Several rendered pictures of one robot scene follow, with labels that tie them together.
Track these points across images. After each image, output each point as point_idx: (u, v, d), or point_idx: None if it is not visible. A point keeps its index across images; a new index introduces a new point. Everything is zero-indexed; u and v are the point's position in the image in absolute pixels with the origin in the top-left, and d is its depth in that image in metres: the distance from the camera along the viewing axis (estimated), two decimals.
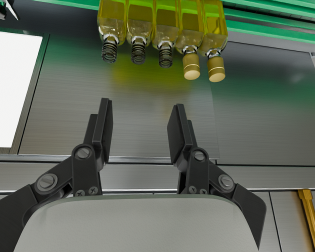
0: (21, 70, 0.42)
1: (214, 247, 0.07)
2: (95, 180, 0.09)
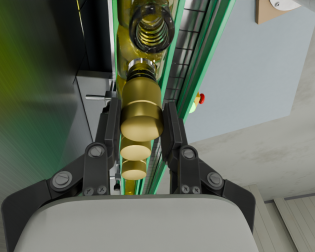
0: None
1: (214, 247, 0.07)
2: (104, 179, 0.09)
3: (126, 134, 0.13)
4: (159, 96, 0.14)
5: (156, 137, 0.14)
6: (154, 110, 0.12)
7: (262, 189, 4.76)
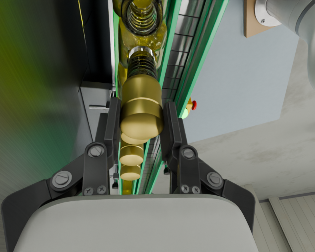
0: None
1: (214, 247, 0.07)
2: (104, 179, 0.09)
3: (125, 140, 0.19)
4: None
5: (146, 142, 0.20)
6: None
7: (257, 188, 4.86)
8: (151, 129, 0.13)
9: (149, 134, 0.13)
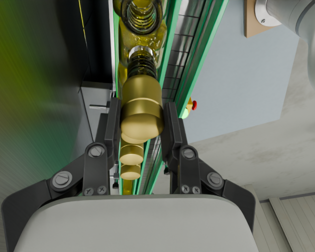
0: None
1: (214, 247, 0.07)
2: (104, 179, 0.09)
3: (125, 139, 0.19)
4: None
5: (145, 141, 0.20)
6: None
7: (257, 188, 4.85)
8: (151, 129, 0.13)
9: (149, 134, 0.13)
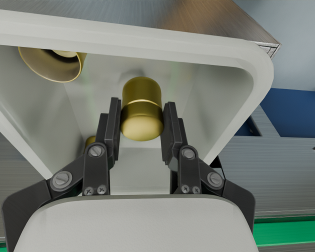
0: None
1: (214, 247, 0.07)
2: (104, 179, 0.09)
3: None
4: None
5: None
6: None
7: None
8: None
9: None
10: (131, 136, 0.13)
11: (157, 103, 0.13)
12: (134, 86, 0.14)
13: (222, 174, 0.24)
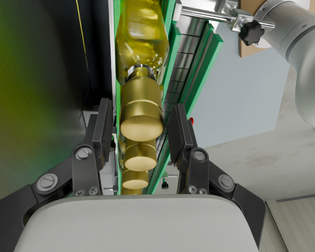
0: None
1: (214, 247, 0.07)
2: (95, 180, 0.09)
3: (125, 187, 0.22)
4: None
5: (144, 187, 0.23)
6: (142, 175, 0.21)
7: (255, 191, 4.90)
8: (147, 165, 0.18)
9: (145, 168, 0.18)
10: (131, 136, 0.13)
11: (157, 103, 0.13)
12: (134, 86, 0.14)
13: None
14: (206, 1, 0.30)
